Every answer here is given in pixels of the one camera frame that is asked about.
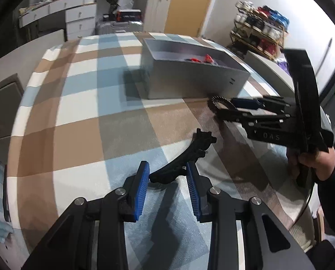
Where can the white wardrobe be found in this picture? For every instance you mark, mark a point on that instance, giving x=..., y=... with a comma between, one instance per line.
x=156, y=11

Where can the small red hair clip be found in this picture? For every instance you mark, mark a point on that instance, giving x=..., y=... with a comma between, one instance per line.
x=196, y=59

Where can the checkered tablecloth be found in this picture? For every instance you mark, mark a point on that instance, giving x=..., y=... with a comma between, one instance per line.
x=77, y=112

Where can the person's right hand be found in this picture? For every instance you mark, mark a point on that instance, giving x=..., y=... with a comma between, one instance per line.
x=316, y=161

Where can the wooden door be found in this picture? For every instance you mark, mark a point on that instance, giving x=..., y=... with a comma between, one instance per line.
x=190, y=5

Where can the silver suitcase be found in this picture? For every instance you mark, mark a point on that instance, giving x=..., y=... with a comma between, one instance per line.
x=119, y=28

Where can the grey sofa back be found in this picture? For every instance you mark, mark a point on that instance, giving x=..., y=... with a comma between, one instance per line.
x=268, y=70

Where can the black box with red label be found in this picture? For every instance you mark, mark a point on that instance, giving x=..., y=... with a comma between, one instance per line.
x=129, y=14

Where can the wooden shoe rack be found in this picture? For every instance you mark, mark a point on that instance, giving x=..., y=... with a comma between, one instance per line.
x=260, y=28

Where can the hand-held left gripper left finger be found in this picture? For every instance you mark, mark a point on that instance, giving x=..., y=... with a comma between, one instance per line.
x=140, y=191

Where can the purple cloth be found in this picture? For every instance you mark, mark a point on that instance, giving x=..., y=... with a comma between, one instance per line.
x=282, y=65

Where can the white drawer cabinet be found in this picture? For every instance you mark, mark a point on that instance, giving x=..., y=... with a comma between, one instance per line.
x=77, y=14

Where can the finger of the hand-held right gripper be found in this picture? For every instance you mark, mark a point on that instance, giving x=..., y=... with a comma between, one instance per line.
x=240, y=116
x=257, y=103

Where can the red white flower hair clip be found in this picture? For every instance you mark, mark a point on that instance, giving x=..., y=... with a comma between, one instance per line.
x=208, y=59

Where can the grey rectangular storage box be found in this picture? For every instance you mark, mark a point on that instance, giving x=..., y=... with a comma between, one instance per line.
x=190, y=78

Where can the grey cabinet door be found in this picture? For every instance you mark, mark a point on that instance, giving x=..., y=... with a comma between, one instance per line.
x=1, y=109

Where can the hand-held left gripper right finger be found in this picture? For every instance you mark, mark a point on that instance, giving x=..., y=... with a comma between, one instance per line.
x=194, y=191

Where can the black banana hair clip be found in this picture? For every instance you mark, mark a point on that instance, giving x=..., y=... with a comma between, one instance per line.
x=190, y=152

